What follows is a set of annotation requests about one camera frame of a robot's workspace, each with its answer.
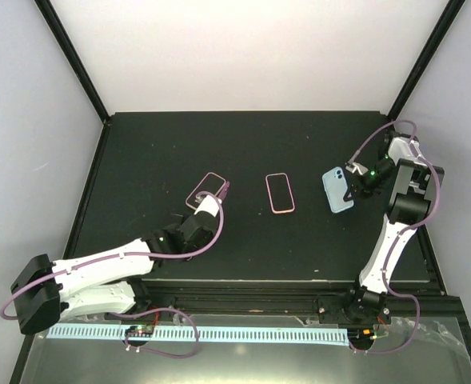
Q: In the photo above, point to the small circuit board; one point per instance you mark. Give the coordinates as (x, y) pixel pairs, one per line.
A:
(371, 334)
(139, 331)

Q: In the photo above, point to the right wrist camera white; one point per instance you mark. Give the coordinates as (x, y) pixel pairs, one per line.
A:
(355, 168)

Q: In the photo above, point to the black frame post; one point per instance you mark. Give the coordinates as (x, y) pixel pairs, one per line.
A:
(58, 30)
(436, 37)

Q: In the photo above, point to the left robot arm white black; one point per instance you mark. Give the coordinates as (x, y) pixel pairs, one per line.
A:
(47, 292)

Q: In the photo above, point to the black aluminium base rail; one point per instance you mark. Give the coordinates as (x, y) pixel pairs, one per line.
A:
(337, 303)

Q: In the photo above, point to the right rear black frame post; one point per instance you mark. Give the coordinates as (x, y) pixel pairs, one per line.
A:
(436, 37)

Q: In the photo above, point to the light blue phone case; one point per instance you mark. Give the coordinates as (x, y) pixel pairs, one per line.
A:
(336, 187)

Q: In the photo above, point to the left rear black frame post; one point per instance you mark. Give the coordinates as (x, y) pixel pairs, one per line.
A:
(58, 30)

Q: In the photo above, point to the pink phone case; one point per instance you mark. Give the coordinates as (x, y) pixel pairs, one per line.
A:
(211, 182)

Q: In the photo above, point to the right small circuit board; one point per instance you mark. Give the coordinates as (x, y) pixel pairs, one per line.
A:
(371, 334)

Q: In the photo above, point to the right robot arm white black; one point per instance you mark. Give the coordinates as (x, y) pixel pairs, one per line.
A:
(412, 185)

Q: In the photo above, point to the left small circuit board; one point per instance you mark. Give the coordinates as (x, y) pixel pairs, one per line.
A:
(139, 331)

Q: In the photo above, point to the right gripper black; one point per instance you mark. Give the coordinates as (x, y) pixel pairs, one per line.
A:
(362, 190)

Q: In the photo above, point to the white slotted cable duct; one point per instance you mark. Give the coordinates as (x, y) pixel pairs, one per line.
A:
(223, 334)

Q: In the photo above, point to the pink cased phone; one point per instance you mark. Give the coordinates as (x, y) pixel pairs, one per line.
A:
(280, 193)

